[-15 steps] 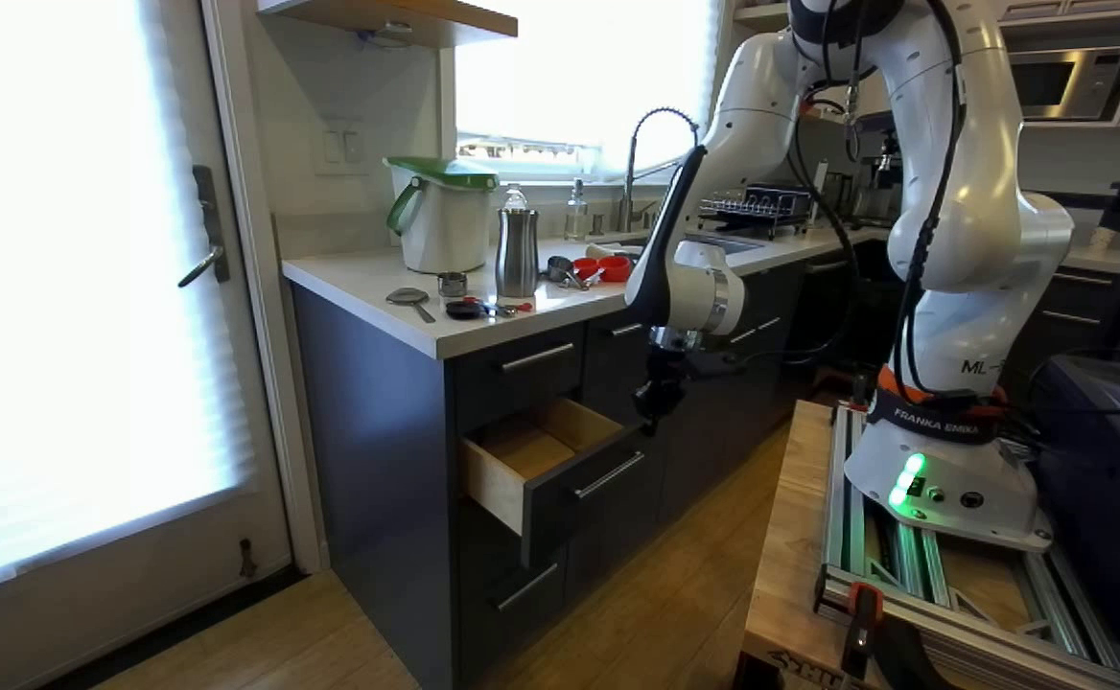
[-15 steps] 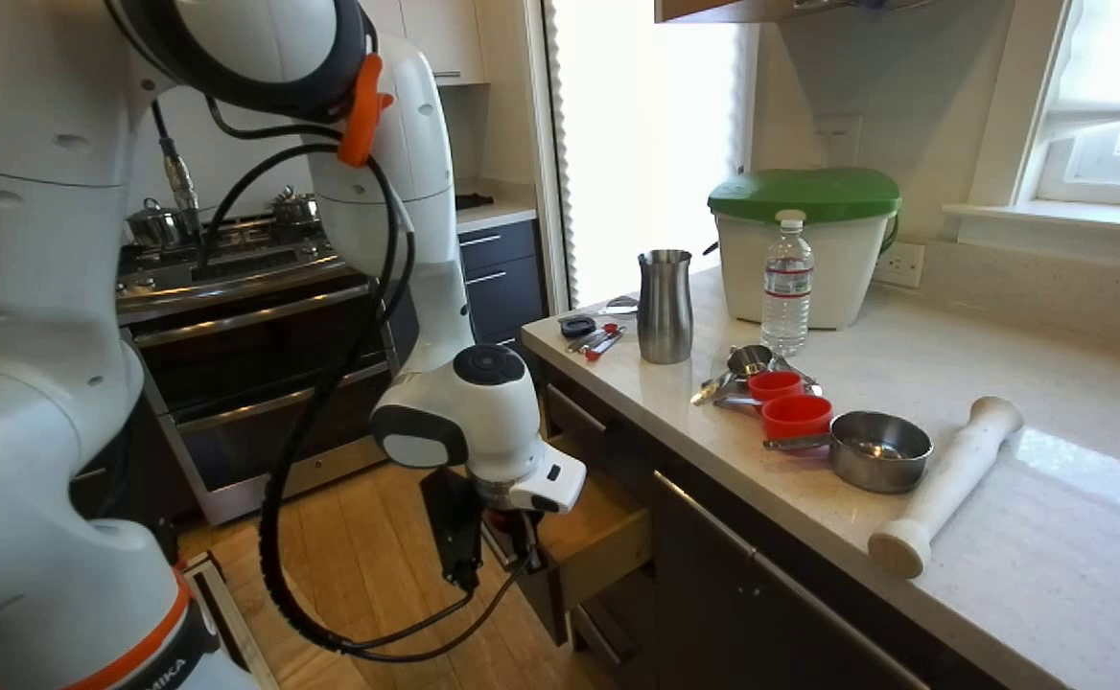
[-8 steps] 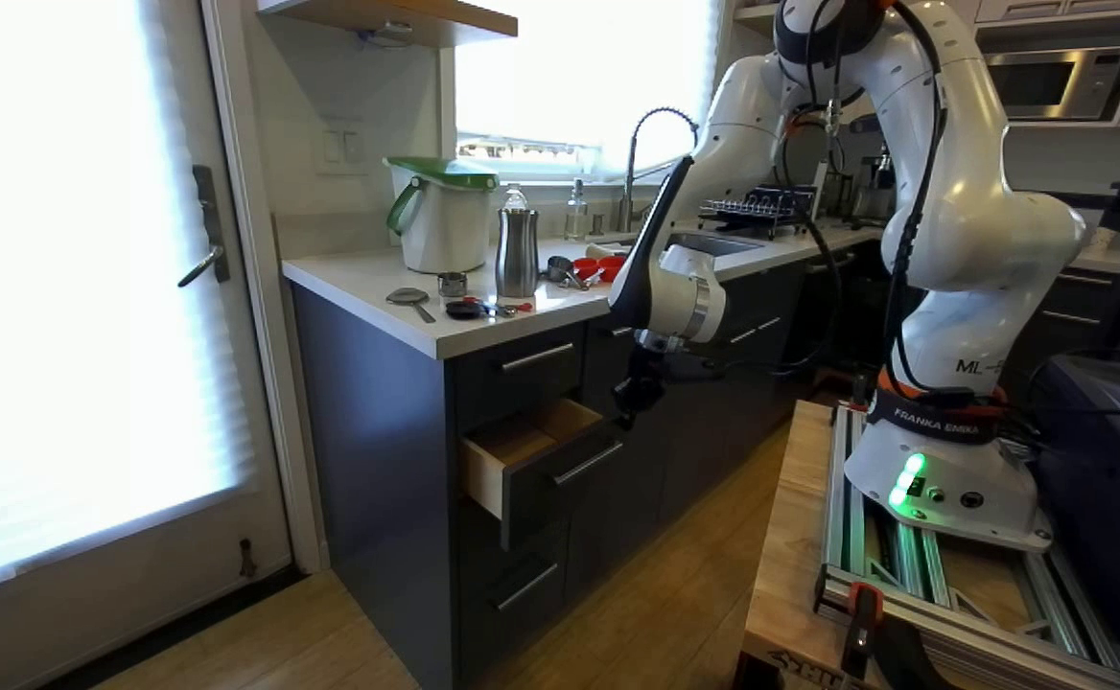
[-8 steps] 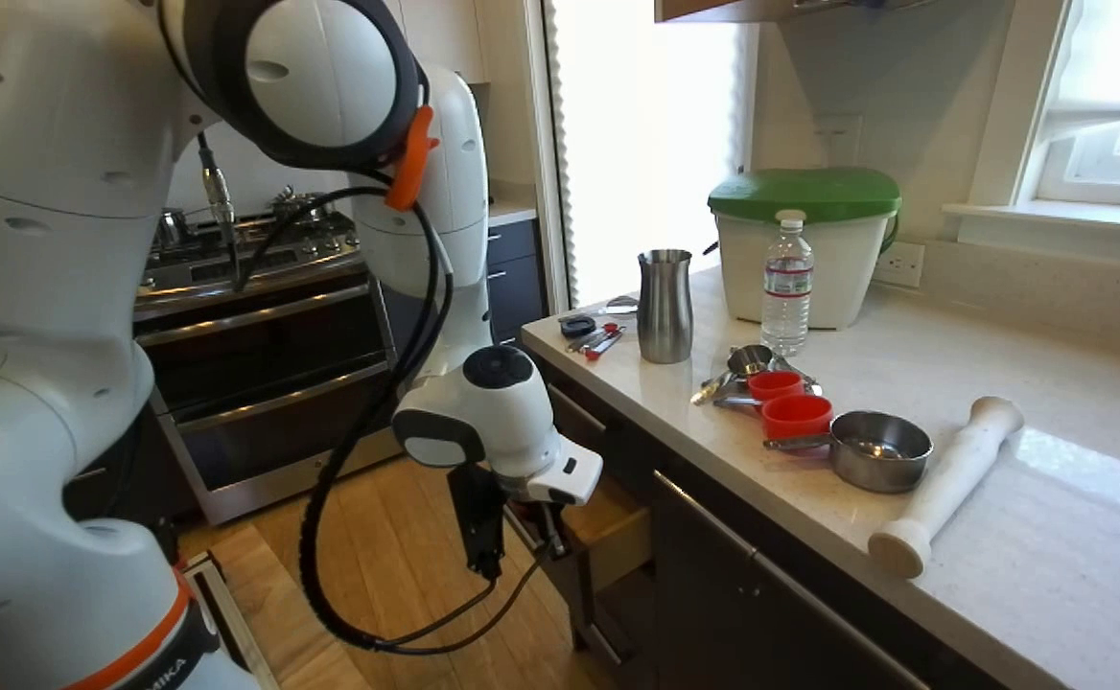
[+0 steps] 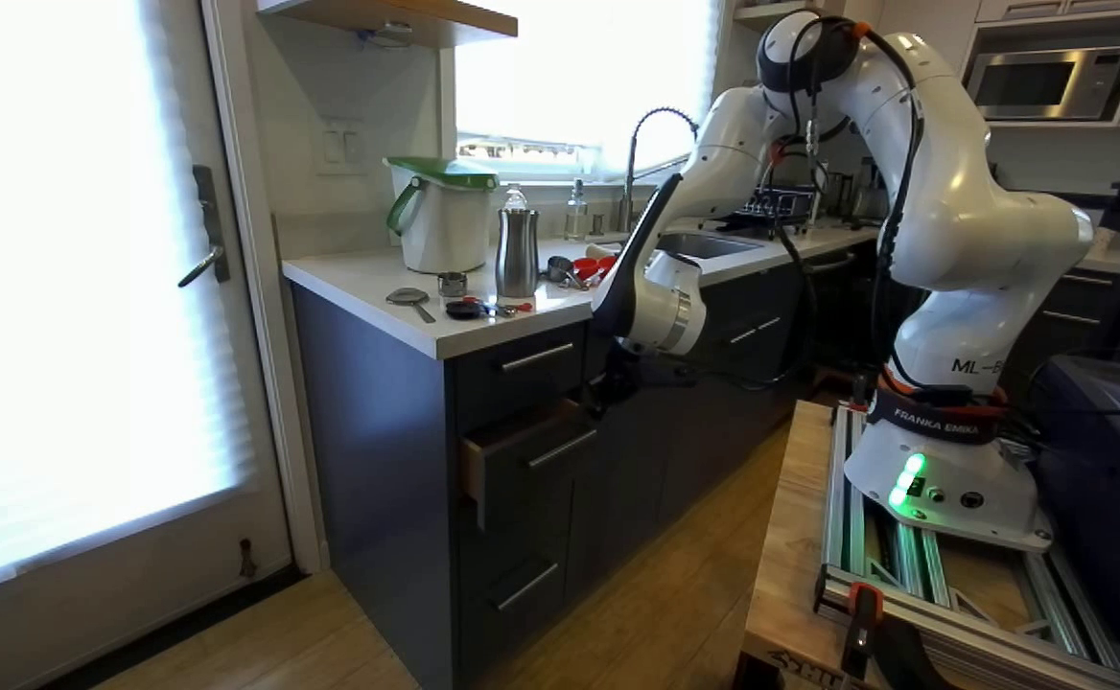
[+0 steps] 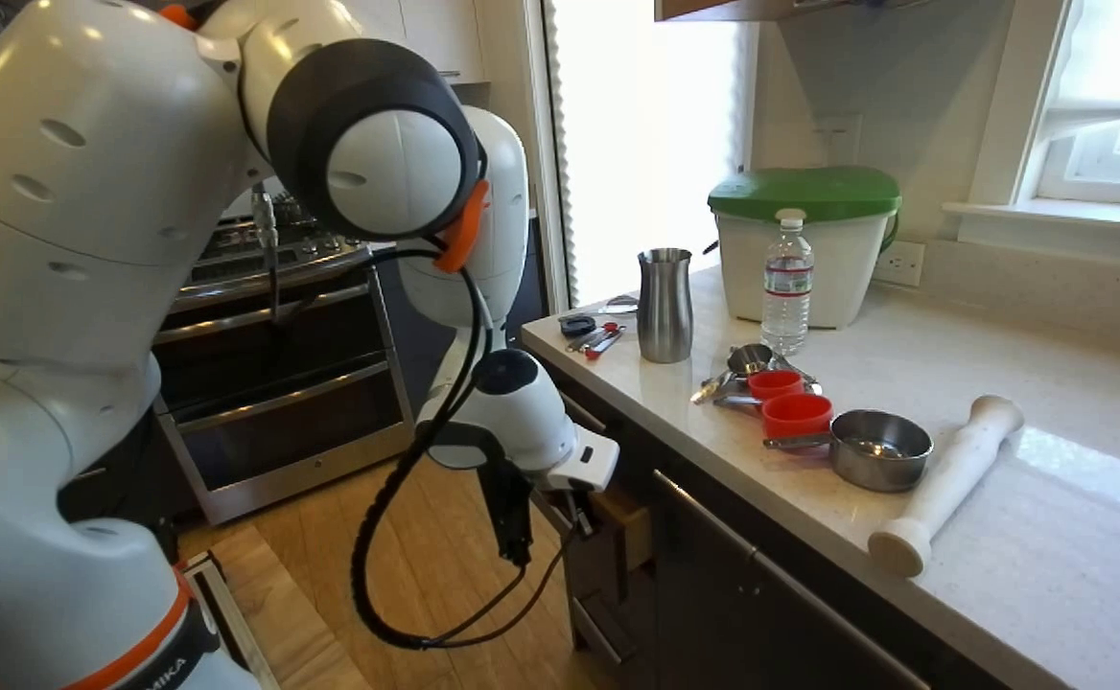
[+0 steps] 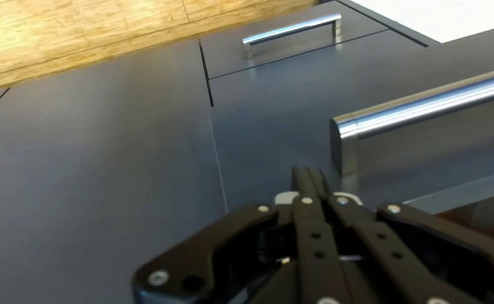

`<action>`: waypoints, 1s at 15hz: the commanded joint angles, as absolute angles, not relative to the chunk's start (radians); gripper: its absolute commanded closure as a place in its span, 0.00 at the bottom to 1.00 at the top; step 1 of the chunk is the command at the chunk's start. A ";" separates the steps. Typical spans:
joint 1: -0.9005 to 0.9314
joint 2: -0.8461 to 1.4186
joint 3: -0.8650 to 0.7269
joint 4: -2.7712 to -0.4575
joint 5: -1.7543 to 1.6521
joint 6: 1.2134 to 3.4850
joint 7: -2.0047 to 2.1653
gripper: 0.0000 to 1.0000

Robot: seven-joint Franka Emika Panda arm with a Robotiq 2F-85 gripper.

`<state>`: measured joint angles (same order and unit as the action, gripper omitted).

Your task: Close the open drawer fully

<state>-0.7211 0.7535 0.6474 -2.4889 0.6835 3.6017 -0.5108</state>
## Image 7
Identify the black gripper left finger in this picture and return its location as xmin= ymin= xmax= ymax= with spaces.
xmin=132 ymin=165 xmax=345 ymax=304

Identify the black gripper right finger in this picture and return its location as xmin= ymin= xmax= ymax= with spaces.
xmin=315 ymin=167 xmax=494 ymax=304

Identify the dark kitchen base cabinet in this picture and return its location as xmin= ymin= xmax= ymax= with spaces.
xmin=0 ymin=0 xmax=494 ymax=304

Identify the wooden drawer with dark front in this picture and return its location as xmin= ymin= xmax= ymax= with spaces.
xmin=208 ymin=27 xmax=494 ymax=216

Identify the dark drawer front steel handle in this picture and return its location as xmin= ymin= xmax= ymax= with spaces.
xmin=198 ymin=0 xmax=389 ymax=81

